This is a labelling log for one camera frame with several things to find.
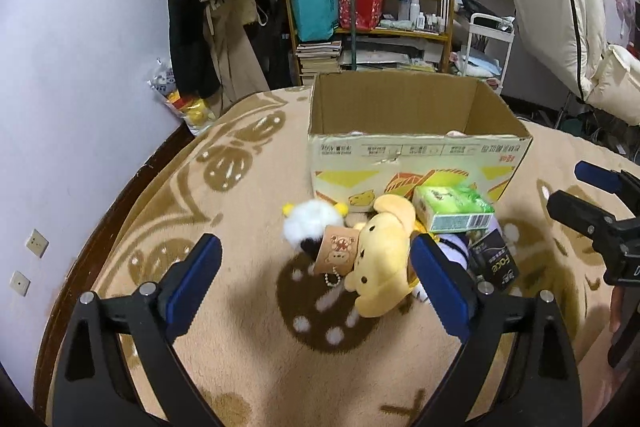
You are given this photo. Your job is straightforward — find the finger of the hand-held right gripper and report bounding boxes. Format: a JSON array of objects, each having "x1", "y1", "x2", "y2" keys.
[
  {"x1": 546, "y1": 189, "x2": 632, "y2": 254},
  {"x1": 574, "y1": 161, "x2": 640, "y2": 204}
]

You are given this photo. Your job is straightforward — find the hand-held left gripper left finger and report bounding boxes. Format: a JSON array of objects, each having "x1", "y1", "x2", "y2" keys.
[{"x1": 52, "y1": 233, "x2": 223, "y2": 427}]

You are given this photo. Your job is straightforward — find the wall poster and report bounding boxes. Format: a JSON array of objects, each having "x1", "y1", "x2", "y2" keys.
[{"x1": 614, "y1": 0, "x2": 640, "y2": 54}]

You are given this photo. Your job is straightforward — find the stack of books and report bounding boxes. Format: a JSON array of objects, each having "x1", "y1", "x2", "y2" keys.
[{"x1": 295, "y1": 39, "x2": 345, "y2": 86}]

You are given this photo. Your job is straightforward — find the black hanging garment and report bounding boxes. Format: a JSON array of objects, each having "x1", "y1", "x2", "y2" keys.
[
  {"x1": 245, "y1": 0, "x2": 302, "y2": 90},
  {"x1": 167, "y1": 0, "x2": 222, "y2": 100}
]

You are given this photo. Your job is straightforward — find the white metal cart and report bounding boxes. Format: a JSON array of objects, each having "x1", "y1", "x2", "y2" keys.
[{"x1": 457, "y1": 13, "x2": 516, "y2": 96}]

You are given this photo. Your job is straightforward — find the plastic bag of toys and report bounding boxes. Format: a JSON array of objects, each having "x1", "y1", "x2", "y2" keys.
[{"x1": 147, "y1": 59, "x2": 218, "y2": 136}]

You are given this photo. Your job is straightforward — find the white fluffy plush toy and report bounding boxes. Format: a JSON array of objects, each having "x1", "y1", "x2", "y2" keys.
[{"x1": 281, "y1": 199, "x2": 349, "y2": 254}]

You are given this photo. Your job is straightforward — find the beige printed blanket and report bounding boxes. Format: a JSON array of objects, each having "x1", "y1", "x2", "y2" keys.
[{"x1": 45, "y1": 84, "x2": 640, "y2": 427}]

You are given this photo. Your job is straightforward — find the teal shopping bag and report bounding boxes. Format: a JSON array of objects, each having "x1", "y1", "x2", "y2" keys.
[{"x1": 287, "y1": 0, "x2": 341, "y2": 42}]

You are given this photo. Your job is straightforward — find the yellow plush dog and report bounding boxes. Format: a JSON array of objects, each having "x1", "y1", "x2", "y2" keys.
[{"x1": 347, "y1": 193, "x2": 426, "y2": 319}]

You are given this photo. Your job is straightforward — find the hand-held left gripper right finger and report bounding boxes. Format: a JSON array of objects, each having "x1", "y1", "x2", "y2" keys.
[{"x1": 410, "y1": 233, "x2": 583, "y2": 427}]

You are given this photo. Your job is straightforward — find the purple striped plush doll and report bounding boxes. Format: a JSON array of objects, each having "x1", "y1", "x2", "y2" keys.
[{"x1": 412, "y1": 217, "x2": 501, "y2": 304}]

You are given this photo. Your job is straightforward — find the cardboard box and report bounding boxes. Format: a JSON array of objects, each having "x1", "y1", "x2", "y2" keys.
[{"x1": 306, "y1": 72, "x2": 533, "y2": 215}]

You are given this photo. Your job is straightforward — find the black packet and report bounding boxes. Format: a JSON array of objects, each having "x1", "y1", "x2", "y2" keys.
[{"x1": 467, "y1": 229, "x2": 521, "y2": 291}]

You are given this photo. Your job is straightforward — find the pile of papers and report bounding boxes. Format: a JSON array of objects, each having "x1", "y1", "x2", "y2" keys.
[{"x1": 344, "y1": 39, "x2": 442, "y2": 74}]

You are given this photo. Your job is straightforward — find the brown tag with bead chain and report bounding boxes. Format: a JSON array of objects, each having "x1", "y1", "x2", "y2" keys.
[{"x1": 312, "y1": 225, "x2": 362, "y2": 294}]

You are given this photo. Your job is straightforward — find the beige coat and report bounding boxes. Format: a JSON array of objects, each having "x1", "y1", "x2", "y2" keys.
[{"x1": 202, "y1": 0, "x2": 271, "y2": 108}]

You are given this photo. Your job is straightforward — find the red gift bag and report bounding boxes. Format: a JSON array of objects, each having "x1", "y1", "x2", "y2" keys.
[{"x1": 336, "y1": 0, "x2": 391, "y2": 32}]

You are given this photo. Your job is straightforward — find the green tissue pack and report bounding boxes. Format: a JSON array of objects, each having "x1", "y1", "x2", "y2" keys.
[{"x1": 412, "y1": 184, "x2": 496, "y2": 235}]

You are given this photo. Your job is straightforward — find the person's right hand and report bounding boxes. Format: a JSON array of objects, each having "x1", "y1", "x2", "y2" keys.
[{"x1": 609, "y1": 289, "x2": 625, "y2": 334}]

